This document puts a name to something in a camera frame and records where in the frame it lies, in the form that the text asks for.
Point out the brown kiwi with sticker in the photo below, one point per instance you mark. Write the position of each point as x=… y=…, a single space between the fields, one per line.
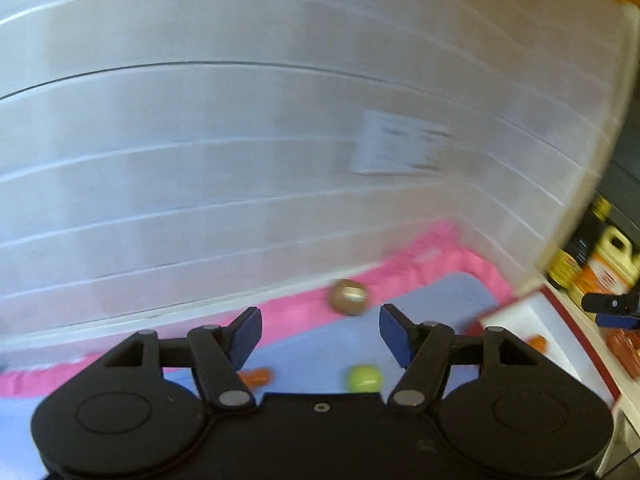
x=348 y=297

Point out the large orange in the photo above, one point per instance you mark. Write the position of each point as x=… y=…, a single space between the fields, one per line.
x=538 y=343

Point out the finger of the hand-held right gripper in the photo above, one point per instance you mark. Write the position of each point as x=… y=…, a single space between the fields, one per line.
x=612 y=303
x=617 y=320

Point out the small green lime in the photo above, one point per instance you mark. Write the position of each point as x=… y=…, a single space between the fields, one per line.
x=365 y=379

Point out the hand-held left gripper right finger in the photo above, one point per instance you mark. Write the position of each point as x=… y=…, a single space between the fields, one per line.
x=392 y=334

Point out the yellow oil jug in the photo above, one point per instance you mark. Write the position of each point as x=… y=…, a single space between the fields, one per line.
x=617 y=252

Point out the yellow-capped bottle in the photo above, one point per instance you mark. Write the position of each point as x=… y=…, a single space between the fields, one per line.
x=565 y=267

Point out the white box with red rim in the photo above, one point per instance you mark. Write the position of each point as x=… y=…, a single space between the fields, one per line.
x=560 y=340

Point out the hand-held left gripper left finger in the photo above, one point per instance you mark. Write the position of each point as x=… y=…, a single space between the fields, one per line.
x=247 y=334

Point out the light blue pink-frilled blanket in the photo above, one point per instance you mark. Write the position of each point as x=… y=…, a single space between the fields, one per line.
x=310 y=360

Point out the small orange mandarin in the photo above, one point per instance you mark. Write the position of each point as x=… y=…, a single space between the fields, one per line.
x=257 y=376

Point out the white paper label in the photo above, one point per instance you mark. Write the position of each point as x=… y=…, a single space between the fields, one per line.
x=400 y=145

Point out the red-brown packet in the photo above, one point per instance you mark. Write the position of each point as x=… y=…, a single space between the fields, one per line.
x=626 y=352

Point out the dark bottle with yellow cap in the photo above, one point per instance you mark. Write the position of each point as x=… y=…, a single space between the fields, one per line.
x=592 y=232

